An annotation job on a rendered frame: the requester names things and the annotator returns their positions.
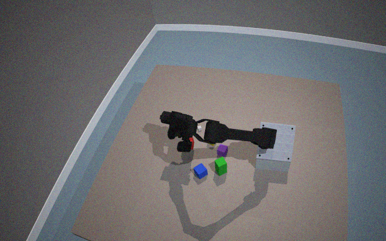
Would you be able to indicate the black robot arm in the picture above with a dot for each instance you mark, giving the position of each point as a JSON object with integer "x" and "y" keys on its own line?
{"x": 216, "y": 132}

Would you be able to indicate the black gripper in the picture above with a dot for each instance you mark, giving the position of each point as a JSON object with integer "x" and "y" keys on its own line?
{"x": 185, "y": 145}

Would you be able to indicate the purple block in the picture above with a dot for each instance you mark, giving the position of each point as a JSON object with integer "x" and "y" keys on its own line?
{"x": 222, "y": 150}

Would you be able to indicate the green block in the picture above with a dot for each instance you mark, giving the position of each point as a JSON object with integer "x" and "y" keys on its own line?
{"x": 221, "y": 164}
{"x": 221, "y": 172}

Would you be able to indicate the blue cube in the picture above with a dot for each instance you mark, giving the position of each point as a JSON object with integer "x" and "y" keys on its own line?
{"x": 200, "y": 170}

